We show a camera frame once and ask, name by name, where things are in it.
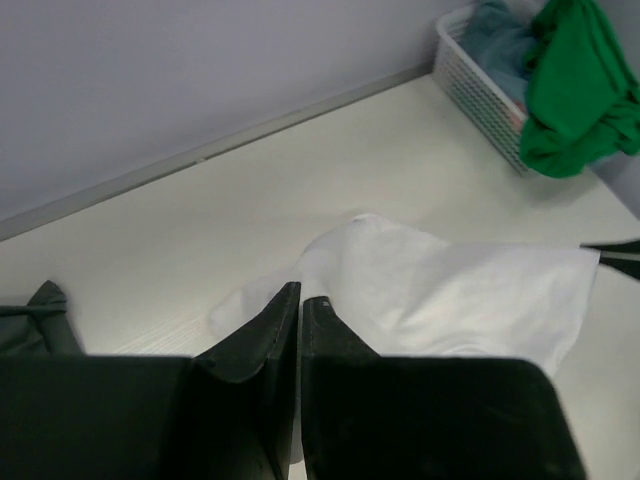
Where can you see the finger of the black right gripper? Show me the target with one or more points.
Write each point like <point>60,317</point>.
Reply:
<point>622,257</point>

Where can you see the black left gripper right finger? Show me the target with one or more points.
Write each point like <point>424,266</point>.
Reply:
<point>368,416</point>

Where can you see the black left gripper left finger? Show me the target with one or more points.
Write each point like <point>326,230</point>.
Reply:
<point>227,413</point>

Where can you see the white t shirt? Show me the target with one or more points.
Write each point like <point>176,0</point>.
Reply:
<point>408,293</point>

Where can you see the grey t shirt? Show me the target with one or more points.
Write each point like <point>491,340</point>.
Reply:
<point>40,327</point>

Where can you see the green t shirt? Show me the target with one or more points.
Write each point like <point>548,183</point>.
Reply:
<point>582,98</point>

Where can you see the white laundry basket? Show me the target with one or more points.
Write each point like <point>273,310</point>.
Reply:
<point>474,92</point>

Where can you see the light blue garment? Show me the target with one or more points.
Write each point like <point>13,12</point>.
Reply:
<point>498,43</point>

